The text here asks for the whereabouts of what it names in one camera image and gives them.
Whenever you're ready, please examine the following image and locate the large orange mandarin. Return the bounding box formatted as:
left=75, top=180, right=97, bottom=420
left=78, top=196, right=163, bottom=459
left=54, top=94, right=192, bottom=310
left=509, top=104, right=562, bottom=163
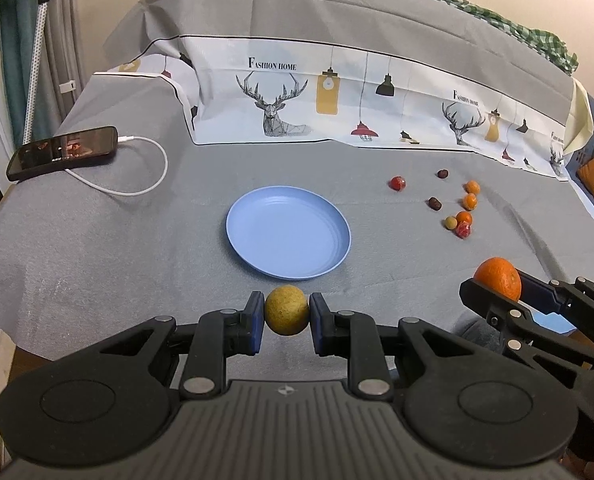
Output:
left=474, top=257, right=521, bottom=301

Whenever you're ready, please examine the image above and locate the small orange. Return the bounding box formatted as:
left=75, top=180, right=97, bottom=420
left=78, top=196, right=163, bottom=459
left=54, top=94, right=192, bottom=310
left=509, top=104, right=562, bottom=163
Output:
left=462, top=193, right=478, bottom=211
left=456, top=210, right=472, bottom=226
left=465, top=180, right=480, bottom=195

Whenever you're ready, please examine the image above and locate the yellow-green round fruit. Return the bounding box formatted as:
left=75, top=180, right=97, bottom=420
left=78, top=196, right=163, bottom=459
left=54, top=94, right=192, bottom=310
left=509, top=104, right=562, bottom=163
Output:
left=265, top=285, right=310, bottom=336

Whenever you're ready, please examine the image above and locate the red speckled fruit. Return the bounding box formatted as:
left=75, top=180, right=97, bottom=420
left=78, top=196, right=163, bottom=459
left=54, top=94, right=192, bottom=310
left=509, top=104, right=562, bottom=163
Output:
left=455, top=222, right=472, bottom=238

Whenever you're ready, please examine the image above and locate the small yellow-green fruit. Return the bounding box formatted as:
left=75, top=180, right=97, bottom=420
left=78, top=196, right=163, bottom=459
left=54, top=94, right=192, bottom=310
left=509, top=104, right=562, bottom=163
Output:
left=443, top=216, right=458, bottom=231

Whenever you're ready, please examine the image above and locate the cream cloth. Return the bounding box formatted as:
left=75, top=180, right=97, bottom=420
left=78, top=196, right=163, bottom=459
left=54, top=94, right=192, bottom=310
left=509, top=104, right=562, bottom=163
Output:
left=564, top=78, right=594, bottom=156

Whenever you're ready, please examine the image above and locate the dark date near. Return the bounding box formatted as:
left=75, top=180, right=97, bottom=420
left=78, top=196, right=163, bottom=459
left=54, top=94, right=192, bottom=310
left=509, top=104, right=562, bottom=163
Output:
left=428, top=197, right=442, bottom=210

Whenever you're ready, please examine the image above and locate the red cherry tomato far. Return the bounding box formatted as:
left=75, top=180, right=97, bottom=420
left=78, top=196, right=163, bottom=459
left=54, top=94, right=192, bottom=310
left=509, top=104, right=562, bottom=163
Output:
left=389, top=176, right=407, bottom=192

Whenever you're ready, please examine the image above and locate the blue plastic plate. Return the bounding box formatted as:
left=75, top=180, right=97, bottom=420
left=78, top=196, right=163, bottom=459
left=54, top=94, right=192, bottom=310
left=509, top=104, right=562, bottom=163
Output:
left=225, top=185, right=352, bottom=281

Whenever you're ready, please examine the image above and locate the black smartphone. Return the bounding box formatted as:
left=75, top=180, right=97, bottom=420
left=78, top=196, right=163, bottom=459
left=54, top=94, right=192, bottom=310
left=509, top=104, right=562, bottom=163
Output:
left=6, top=126, right=119, bottom=182

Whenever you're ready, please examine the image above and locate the grey printed sofa cover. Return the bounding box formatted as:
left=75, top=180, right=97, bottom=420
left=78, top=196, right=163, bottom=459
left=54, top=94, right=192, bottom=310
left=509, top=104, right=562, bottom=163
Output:
left=0, top=0, right=594, bottom=360

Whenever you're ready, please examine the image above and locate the teal curtain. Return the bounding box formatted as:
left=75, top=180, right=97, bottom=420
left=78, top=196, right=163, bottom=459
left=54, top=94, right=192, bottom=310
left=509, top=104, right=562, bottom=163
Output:
left=0, top=0, right=38, bottom=148

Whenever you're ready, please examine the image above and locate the white charging cable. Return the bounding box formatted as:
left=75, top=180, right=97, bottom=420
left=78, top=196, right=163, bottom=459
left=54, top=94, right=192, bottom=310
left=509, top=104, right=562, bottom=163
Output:
left=64, top=135, right=170, bottom=198

